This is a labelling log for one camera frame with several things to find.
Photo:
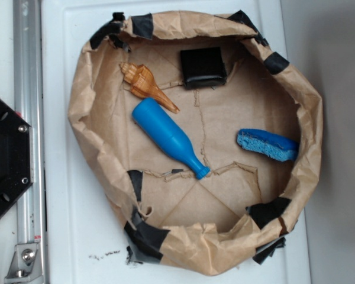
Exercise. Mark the orange spiral shell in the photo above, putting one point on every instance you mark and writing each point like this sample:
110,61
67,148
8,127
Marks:
143,85

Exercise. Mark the brown paper bag bin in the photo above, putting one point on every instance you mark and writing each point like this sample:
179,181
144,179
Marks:
248,203

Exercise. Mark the blue plastic bottle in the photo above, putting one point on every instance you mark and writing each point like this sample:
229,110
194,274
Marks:
167,135

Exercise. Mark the black square block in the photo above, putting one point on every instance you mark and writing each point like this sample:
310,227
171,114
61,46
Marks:
203,68

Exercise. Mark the blue sponge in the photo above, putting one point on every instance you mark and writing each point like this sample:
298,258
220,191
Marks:
272,145

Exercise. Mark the white plastic tray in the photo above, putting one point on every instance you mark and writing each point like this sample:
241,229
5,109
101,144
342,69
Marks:
86,242

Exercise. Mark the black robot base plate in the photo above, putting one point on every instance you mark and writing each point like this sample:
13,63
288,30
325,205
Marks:
15,157

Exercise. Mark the aluminium rail frame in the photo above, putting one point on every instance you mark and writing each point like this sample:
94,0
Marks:
30,261

